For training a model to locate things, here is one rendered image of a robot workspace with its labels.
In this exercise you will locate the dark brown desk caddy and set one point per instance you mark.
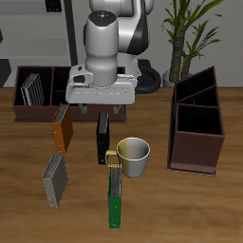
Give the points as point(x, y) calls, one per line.
point(38, 112)
point(196, 148)

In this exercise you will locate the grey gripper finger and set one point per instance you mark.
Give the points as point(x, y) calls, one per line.
point(83, 108)
point(117, 109)

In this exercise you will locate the black book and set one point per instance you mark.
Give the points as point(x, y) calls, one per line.
point(102, 142)

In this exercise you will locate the orange book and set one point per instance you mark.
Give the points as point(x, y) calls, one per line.
point(63, 129)

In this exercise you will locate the green book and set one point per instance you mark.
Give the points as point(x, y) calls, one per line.
point(114, 202)

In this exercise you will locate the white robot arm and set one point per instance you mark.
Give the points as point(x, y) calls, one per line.
point(101, 44)

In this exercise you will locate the yellow and white mug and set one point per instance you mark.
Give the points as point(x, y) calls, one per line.
point(133, 158)

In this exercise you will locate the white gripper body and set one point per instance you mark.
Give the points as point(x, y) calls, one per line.
point(101, 94)

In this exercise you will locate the grey striped book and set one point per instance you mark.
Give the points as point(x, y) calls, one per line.
point(33, 90)

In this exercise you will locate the green pot plant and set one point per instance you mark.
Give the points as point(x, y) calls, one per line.
point(177, 47)

